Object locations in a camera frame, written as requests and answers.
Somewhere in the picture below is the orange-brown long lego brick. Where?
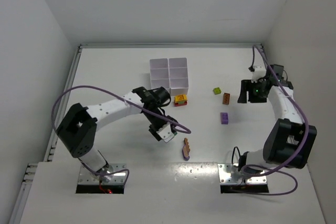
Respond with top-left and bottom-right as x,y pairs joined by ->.
182,138 -> 190,160

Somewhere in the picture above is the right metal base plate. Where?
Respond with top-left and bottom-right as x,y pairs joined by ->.
217,163 -> 267,186

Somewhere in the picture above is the brown lego brick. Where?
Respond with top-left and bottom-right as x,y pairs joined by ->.
223,93 -> 230,105

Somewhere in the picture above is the white compartment container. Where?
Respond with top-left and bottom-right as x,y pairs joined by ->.
149,58 -> 189,96

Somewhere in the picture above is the lime green lego brick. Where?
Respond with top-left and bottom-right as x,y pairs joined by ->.
213,87 -> 222,95

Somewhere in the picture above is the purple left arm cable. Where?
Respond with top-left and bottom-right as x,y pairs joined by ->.
51,85 -> 192,183

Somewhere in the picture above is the metal base plate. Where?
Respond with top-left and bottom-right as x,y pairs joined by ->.
78,164 -> 130,186
217,163 -> 267,186

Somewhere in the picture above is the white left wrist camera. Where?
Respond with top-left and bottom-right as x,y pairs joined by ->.
156,122 -> 175,143

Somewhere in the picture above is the yellow lego brick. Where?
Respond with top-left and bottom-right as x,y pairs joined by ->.
174,94 -> 187,103

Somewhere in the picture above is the purple long lego brick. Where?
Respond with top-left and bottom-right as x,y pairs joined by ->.
182,144 -> 190,161

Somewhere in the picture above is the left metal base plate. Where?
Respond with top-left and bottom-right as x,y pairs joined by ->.
78,164 -> 130,186

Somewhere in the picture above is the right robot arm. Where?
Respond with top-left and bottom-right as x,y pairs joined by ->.
237,65 -> 317,174

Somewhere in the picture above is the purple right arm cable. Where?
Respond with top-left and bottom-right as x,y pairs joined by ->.
232,45 -> 309,196

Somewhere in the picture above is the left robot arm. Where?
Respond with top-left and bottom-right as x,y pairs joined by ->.
56,87 -> 177,176

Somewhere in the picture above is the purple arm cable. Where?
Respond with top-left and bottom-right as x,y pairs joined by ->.
232,45 -> 309,196
51,85 -> 192,183

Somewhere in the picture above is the purple square lego brick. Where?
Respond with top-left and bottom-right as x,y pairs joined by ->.
220,112 -> 229,125

